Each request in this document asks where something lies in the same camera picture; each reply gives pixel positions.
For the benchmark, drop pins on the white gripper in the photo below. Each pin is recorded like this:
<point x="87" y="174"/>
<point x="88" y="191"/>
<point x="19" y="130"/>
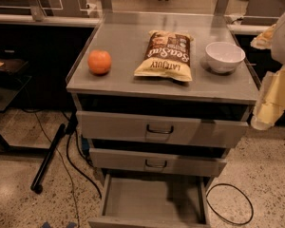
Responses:
<point x="270" y="101"/>

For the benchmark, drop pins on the grey bottom drawer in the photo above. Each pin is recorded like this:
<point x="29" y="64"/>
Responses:
<point x="145" y="200"/>

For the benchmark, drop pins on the grey drawer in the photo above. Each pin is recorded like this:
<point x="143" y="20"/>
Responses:
<point x="156" y="163"/>
<point x="145" y="200"/>
<point x="158" y="129"/>

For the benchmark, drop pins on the grey drawer cabinet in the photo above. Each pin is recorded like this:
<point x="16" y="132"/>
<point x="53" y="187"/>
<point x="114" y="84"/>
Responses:
<point x="209" y="96"/>

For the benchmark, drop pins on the grey top drawer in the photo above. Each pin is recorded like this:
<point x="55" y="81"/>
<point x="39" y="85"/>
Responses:
<point x="158" y="129"/>

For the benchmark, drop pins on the grey middle drawer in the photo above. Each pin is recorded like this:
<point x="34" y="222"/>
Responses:
<point x="156" y="163"/>

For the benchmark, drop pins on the white bowl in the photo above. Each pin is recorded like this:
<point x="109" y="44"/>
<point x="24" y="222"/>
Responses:
<point x="223" y="57"/>

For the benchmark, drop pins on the brown yellow chip bag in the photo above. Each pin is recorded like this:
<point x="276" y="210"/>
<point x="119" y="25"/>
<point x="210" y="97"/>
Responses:
<point x="167" y="56"/>

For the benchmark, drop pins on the orange fruit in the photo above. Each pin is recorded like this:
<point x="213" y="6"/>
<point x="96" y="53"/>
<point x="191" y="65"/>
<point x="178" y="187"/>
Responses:
<point x="99" y="62"/>

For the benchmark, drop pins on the dark side table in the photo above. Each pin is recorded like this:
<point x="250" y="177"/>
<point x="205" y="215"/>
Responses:
<point x="12" y="79"/>

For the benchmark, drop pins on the black floor stand leg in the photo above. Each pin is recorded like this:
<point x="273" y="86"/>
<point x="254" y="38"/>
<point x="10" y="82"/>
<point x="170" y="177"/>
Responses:
<point x="36" y="185"/>

